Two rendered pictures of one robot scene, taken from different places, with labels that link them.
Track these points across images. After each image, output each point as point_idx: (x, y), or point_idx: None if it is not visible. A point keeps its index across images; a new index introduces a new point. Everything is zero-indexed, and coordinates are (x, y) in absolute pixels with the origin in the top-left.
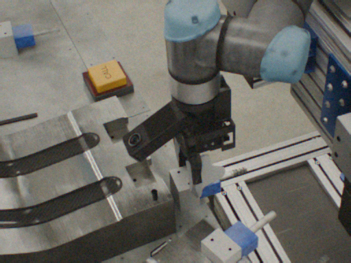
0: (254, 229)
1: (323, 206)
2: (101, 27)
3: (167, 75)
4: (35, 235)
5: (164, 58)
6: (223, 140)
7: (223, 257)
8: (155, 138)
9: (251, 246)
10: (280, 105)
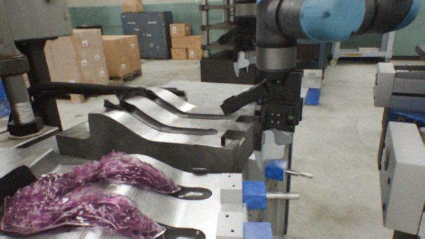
0: (271, 194)
1: None
2: (346, 174)
3: (370, 210)
4: (152, 133)
5: (374, 202)
6: (284, 119)
7: (222, 186)
8: (237, 97)
9: (257, 200)
10: None
